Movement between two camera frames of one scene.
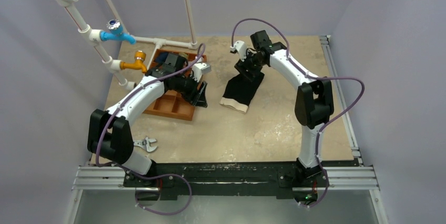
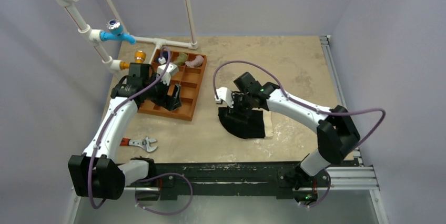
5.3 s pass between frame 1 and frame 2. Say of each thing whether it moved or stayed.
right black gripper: moved
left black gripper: moved
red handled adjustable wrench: stayed
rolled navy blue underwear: stayed
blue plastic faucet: stayed
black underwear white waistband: moved
